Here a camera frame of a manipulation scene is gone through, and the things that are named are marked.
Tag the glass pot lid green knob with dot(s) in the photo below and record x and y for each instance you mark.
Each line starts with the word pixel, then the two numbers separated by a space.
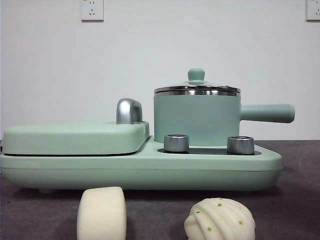
pixel 196 75

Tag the smooth white steamed bun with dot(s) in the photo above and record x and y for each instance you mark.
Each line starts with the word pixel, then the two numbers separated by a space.
pixel 101 215

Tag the twisted white bun green flecks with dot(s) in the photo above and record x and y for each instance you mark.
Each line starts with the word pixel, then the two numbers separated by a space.
pixel 220 220

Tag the silver control knob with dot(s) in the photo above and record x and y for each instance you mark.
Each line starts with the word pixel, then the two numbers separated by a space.
pixel 176 143
pixel 240 145

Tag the green breakfast machine base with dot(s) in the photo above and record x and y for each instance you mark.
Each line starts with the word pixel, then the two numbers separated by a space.
pixel 150 172

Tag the black control panel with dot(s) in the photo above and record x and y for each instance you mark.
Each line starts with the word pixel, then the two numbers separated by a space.
pixel 207 150

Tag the green hinged grill cover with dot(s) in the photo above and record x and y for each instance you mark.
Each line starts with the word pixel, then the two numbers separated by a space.
pixel 75 137

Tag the white wall socket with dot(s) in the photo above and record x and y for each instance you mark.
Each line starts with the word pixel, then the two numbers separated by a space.
pixel 313 10
pixel 92 10

